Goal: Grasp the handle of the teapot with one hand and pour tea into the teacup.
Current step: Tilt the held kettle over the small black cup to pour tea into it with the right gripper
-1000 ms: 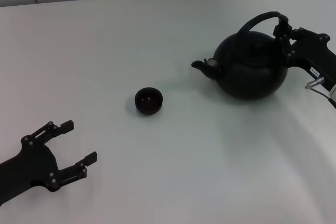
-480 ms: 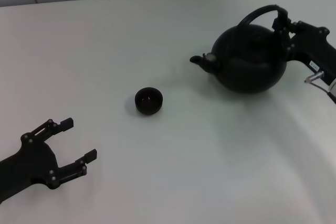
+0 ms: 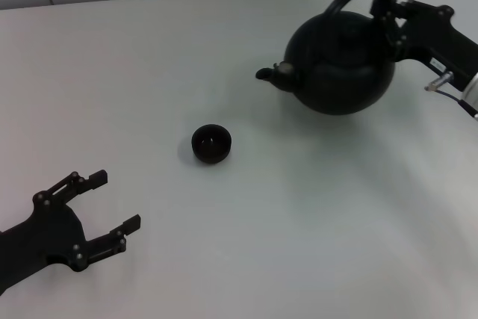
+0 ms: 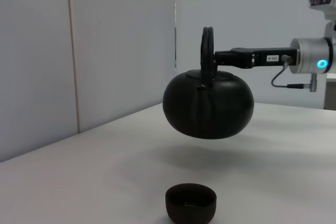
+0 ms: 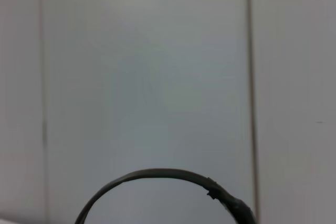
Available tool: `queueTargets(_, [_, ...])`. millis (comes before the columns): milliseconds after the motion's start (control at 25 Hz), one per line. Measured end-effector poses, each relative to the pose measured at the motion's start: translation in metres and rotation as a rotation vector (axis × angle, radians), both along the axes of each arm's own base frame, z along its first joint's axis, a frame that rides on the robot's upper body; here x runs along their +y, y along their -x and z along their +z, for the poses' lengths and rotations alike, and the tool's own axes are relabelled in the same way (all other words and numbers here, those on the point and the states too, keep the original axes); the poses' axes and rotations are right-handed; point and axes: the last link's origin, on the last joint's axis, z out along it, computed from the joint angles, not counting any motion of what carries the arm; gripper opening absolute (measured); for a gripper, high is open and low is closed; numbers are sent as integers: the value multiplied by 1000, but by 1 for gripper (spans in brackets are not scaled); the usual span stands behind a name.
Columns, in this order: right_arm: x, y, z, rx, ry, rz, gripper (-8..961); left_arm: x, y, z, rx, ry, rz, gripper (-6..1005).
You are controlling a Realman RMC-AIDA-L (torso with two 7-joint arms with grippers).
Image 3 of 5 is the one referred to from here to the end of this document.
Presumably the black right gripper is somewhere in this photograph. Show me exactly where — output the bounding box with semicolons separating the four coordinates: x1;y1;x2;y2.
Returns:
369;0;478;93

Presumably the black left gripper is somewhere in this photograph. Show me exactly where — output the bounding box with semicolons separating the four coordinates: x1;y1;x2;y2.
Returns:
0;170;143;294

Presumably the black round teapot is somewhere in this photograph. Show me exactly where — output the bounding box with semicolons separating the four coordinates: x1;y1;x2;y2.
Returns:
255;0;397;117

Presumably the small dark teacup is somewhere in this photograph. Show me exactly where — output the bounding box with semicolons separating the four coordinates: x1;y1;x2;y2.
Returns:
190;123;232;165

